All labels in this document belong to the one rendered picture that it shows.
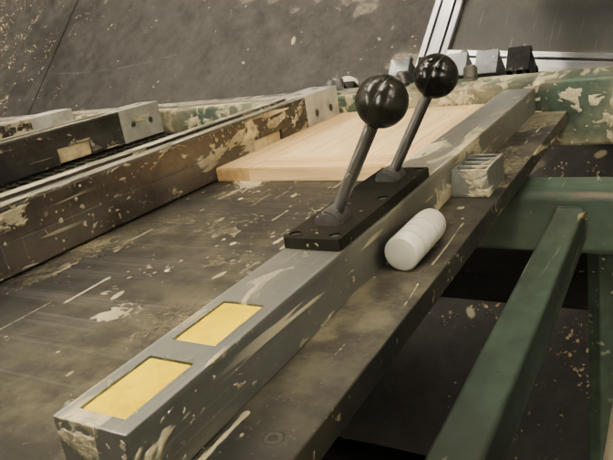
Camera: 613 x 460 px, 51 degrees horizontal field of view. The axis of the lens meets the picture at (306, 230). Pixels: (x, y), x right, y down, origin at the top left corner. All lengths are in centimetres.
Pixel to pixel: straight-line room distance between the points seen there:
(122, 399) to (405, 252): 26
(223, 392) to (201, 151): 58
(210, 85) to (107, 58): 74
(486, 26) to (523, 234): 134
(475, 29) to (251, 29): 111
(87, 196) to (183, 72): 226
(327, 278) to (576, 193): 44
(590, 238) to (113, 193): 57
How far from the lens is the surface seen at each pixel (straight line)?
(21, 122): 163
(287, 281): 43
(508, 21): 211
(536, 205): 82
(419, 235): 52
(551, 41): 203
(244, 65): 278
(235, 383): 37
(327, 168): 82
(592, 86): 113
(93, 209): 76
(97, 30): 359
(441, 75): 55
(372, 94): 44
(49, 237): 73
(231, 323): 38
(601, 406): 98
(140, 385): 35
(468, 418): 44
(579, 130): 114
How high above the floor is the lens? 187
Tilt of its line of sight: 56 degrees down
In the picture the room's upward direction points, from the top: 55 degrees counter-clockwise
